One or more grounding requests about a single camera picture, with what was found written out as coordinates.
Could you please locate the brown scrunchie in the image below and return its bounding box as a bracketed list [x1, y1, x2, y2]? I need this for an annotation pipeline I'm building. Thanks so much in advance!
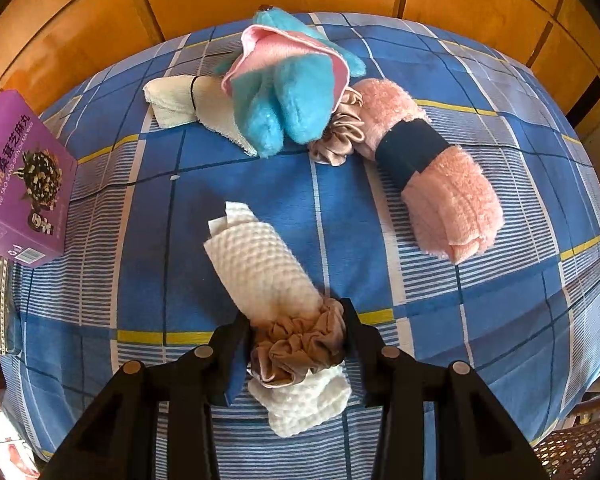
[249, 299, 346, 388]

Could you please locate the blue pink plush toy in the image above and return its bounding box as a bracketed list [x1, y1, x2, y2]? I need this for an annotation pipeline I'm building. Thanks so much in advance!
[216, 6, 366, 158]

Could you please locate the cream folded cloth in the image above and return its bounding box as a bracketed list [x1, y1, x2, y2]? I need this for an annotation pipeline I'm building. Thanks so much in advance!
[143, 75, 258, 156]

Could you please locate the white waffle towel roll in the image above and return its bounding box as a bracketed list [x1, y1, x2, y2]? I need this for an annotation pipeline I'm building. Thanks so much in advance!
[204, 202, 351, 438]

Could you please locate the purple cardboard snack box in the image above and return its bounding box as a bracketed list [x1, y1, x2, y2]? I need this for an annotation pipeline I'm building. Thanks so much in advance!
[0, 90, 78, 268]

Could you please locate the blue plaid tablecloth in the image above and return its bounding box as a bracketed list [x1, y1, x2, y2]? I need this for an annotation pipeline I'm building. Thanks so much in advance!
[1, 13, 600, 457]

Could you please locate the wicker chair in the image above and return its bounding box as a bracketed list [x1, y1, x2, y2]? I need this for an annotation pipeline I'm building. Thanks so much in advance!
[534, 396, 600, 480]

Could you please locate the pink fluffy towel roll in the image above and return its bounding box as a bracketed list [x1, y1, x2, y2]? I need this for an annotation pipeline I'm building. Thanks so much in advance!
[353, 78, 504, 264]

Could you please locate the beige satin scrunchie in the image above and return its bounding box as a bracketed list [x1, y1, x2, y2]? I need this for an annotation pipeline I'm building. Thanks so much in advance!
[309, 87, 365, 167]

